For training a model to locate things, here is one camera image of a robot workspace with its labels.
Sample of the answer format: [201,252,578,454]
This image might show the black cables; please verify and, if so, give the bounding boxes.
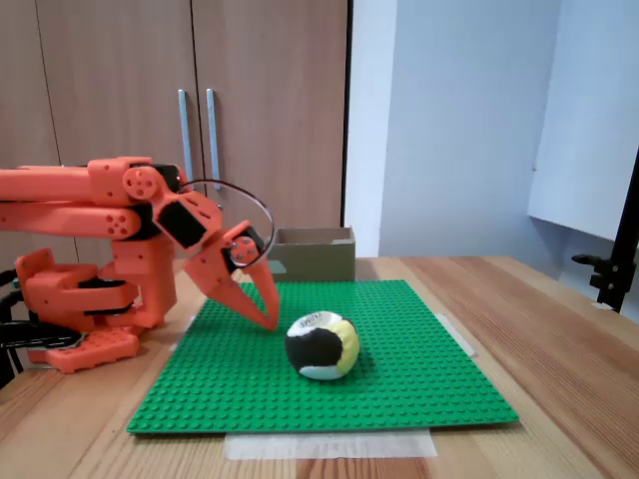
[0,268,26,390]

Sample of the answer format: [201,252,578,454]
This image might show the brown wooden cabinet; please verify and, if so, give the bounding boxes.
[0,0,350,261]

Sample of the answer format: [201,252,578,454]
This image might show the black clamp stand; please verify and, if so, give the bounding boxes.
[571,147,639,314]

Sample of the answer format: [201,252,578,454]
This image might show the black table clamp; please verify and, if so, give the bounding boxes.
[0,321,89,350]

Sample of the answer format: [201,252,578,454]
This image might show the green studded baseplate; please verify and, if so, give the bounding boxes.
[126,278,520,435]

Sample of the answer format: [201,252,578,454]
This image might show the masking tape strip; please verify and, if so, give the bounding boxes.
[223,428,439,461]
[168,313,197,353]
[432,311,479,358]

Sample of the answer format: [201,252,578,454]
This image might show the silver cabinet handle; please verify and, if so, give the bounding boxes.
[205,88,223,192]
[177,89,197,192]

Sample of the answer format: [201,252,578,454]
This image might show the brown cardboard box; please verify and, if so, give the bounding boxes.
[267,227,356,283]

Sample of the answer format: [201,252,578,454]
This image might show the white wall panel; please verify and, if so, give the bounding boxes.
[527,0,639,241]

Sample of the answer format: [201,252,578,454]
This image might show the servo cable loop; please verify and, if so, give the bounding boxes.
[177,178,276,268]

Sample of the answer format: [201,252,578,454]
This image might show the yellow black white footbag ball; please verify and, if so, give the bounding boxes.
[285,309,360,382]

